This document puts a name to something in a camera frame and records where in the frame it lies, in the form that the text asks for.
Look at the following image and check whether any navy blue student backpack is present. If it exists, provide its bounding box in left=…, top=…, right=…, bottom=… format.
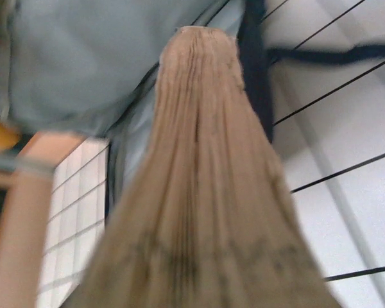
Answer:
left=0, top=0, right=385, bottom=225

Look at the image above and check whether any book with tan pages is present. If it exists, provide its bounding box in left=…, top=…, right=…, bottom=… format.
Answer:
left=65, top=27, right=343, bottom=308

